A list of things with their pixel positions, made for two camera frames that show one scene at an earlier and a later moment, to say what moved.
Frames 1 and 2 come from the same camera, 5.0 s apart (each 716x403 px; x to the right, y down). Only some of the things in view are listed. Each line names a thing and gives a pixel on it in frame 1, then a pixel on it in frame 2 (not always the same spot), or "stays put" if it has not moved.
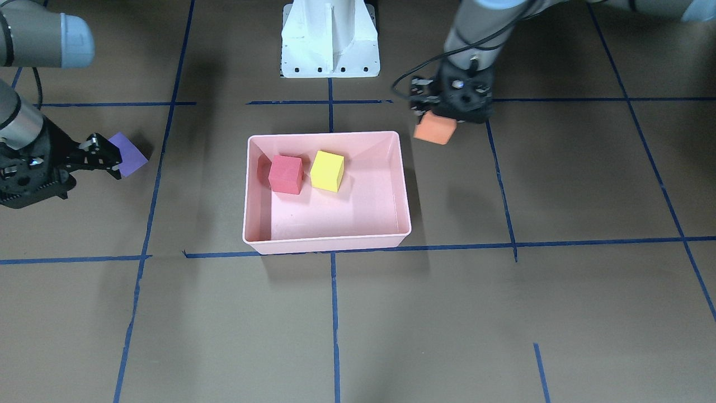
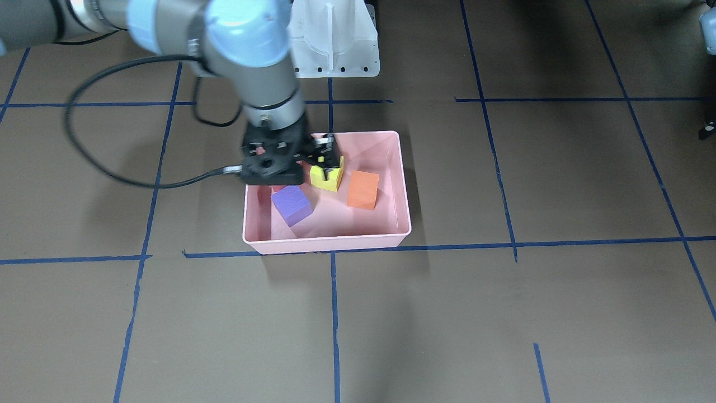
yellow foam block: [328, 171] stays put
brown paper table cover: [563, 251] stays put
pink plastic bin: [370, 210] stays put
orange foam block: [435, 129] → [363, 190]
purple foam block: [132, 158] → [293, 204]
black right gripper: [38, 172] → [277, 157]
